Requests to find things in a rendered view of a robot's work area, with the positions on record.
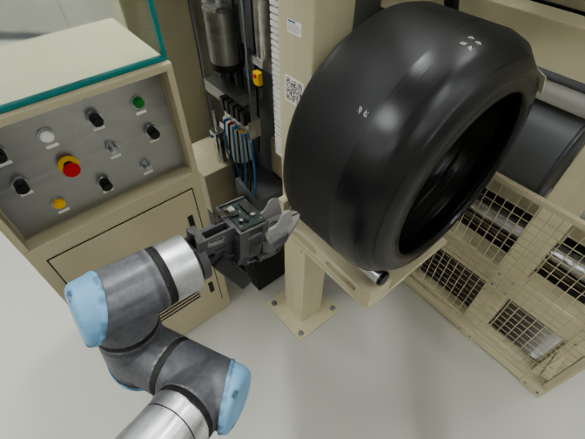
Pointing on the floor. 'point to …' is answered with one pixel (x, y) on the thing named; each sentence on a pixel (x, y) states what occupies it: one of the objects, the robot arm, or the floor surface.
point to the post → (289, 63)
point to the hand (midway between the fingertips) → (292, 219)
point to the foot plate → (305, 320)
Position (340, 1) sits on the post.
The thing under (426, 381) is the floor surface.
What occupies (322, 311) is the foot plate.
